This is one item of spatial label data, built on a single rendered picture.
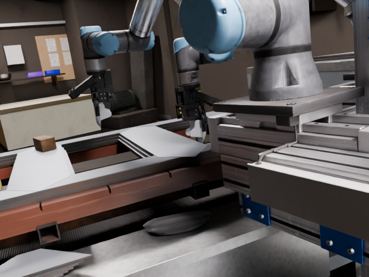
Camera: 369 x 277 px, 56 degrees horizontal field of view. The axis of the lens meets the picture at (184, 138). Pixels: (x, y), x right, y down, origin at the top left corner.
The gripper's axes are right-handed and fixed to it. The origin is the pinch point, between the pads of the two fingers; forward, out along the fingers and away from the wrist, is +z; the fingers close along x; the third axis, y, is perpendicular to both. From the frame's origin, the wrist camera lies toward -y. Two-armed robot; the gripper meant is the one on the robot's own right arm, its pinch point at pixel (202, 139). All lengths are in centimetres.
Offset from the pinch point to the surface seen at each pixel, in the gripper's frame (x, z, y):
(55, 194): 12, 3, 51
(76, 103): -565, 18, -6
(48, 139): -45, -4, 50
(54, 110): -557, 23, 35
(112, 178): 12.1, 2.0, 35.0
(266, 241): 20.4, 33.2, -8.7
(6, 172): -53, 8, 69
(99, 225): -25, 31, 38
